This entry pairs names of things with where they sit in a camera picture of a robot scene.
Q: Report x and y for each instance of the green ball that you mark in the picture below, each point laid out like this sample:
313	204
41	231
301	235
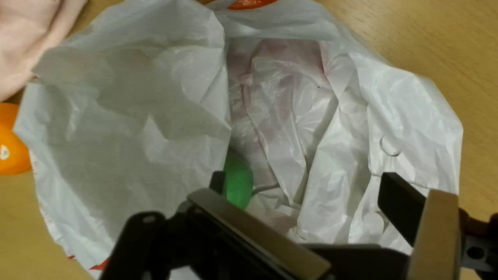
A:
239	179

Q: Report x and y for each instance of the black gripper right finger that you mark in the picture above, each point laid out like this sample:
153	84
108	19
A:
429	223

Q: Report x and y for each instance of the light pink cloth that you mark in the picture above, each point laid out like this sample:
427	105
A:
27	30

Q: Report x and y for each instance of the white plastic bag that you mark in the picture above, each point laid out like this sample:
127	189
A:
145	105

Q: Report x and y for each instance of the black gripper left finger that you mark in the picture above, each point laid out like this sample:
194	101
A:
248	248

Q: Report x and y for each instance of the orange ball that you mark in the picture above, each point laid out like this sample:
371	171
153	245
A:
15	157

